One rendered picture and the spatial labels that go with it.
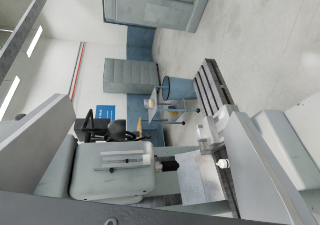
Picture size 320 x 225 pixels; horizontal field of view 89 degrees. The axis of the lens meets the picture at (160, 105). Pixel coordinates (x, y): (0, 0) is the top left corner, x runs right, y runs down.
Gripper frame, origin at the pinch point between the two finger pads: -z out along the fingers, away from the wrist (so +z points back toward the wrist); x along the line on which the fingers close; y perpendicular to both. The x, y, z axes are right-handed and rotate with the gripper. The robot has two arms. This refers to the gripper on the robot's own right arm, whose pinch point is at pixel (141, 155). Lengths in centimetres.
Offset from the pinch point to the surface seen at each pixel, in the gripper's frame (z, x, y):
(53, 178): -19, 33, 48
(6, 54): -274, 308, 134
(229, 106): -58, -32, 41
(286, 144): -42, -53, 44
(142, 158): -31, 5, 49
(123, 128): -31.4, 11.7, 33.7
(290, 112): -56, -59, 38
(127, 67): -534, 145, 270
